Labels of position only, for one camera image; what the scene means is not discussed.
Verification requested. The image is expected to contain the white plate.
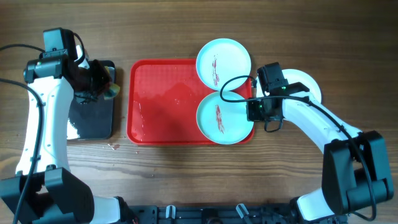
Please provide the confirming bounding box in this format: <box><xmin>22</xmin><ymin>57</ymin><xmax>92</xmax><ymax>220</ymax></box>
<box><xmin>255</xmin><ymin>68</ymin><xmax>323</xmax><ymax>105</ymax></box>

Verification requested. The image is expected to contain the light blue plate bottom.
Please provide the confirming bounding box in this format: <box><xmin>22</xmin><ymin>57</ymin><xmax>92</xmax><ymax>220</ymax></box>
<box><xmin>196</xmin><ymin>91</ymin><xmax>254</xmax><ymax>144</ymax></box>

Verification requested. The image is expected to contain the light blue plate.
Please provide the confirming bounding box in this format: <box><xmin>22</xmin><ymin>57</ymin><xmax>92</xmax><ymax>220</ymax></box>
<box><xmin>196</xmin><ymin>38</ymin><xmax>252</xmax><ymax>91</ymax></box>
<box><xmin>196</xmin><ymin>91</ymin><xmax>254</xmax><ymax>144</ymax></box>

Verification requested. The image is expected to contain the green and yellow sponge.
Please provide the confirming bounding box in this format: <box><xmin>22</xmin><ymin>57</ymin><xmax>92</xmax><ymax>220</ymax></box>
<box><xmin>103</xmin><ymin>66</ymin><xmax>120</xmax><ymax>100</ymax></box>

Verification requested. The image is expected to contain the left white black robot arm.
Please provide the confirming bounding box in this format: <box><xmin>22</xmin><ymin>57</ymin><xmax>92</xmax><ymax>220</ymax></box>
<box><xmin>1</xmin><ymin>28</ymin><xmax>137</xmax><ymax>223</ymax></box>

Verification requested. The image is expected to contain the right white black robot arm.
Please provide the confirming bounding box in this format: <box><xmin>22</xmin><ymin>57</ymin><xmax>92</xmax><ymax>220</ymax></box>
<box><xmin>247</xmin><ymin>63</ymin><xmax>394</xmax><ymax>223</ymax></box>

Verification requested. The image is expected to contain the black rectangular water tray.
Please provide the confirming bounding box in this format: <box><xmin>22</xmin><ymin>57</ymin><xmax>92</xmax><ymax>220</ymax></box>
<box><xmin>67</xmin><ymin>60</ymin><xmax>116</xmax><ymax>140</ymax></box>

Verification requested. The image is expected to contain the red plastic serving tray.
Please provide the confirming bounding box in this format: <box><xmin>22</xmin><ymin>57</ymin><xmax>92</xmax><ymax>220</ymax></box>
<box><xmin>126</xmin><ymin>58</ymin><xmax>255</xmax><ymax>146</ymax></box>

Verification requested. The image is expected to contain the light blue plate top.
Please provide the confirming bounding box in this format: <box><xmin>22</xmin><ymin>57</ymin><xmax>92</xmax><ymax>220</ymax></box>
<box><xmin>196</xmin><ymin>38</ymin><xmax>252</xmax><ymax>91</ymax></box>

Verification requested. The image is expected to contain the right black cable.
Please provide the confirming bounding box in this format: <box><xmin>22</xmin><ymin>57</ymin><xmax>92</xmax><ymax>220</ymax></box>
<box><xmin>219</xmin><ymin>75</ymin><xmax>377</xmax><ymax>222</ymax></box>

